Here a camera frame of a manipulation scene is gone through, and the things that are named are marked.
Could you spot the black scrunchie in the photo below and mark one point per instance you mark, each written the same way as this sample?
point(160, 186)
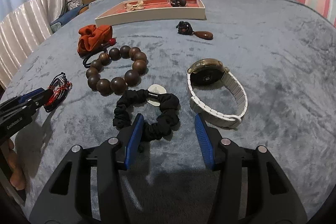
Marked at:
point(160, 113)

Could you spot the cream organza scrunchie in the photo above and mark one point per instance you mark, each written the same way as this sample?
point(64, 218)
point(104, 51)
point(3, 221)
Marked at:
point(132, 7)

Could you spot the left hand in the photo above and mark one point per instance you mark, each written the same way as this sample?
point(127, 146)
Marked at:
point(17, 179)

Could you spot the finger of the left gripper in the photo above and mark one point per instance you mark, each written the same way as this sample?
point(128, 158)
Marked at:
point(40, 100)
point(31, 95)

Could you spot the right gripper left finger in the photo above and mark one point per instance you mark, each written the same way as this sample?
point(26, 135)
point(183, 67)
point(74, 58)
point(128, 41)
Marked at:
point(66, 197)

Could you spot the orange fabric scrunchie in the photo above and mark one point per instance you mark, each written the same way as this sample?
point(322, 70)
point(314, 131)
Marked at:
point(92, 38)

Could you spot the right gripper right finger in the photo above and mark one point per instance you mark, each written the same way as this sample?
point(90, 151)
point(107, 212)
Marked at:
point(252, 187)

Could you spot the white tray brick-pattern base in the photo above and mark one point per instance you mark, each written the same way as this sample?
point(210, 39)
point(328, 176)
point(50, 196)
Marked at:
point(154, 10)

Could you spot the grey plush bed blanket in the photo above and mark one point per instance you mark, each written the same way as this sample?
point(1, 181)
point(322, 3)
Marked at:
point(283, 54)

